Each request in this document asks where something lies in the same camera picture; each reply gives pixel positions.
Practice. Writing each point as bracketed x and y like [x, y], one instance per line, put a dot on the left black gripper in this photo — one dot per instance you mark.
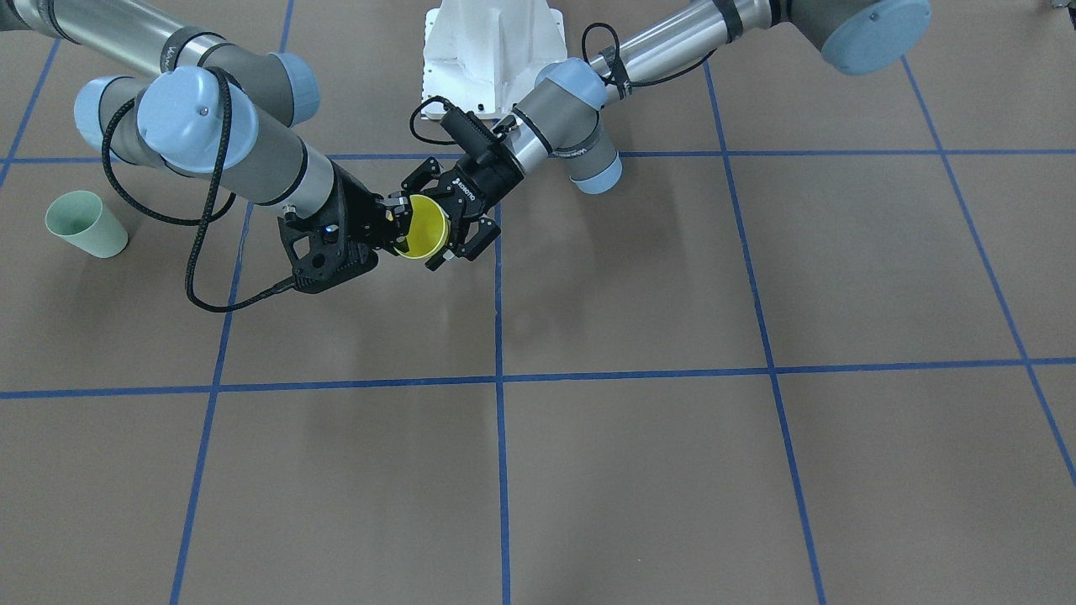
[485, 181]

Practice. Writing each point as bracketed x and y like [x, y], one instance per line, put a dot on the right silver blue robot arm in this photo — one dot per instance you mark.
[196, 103]

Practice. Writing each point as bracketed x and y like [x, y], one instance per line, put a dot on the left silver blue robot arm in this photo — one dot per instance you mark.
[561, 115]

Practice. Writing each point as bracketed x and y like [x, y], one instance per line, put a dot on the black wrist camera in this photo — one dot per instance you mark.
[323, 253]
[468, 132]

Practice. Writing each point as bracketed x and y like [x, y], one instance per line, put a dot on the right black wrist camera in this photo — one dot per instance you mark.
[323, 253]

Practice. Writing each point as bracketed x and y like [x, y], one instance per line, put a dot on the green plastic cup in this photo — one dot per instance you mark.
[82, 219]

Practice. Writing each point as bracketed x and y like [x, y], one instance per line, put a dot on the yellow plastic cup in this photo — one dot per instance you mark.
[428, 229]

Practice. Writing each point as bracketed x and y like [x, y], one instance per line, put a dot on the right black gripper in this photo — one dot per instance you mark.
[356, 214]

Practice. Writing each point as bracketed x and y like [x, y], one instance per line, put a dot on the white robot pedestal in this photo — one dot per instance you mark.
[484, 56]

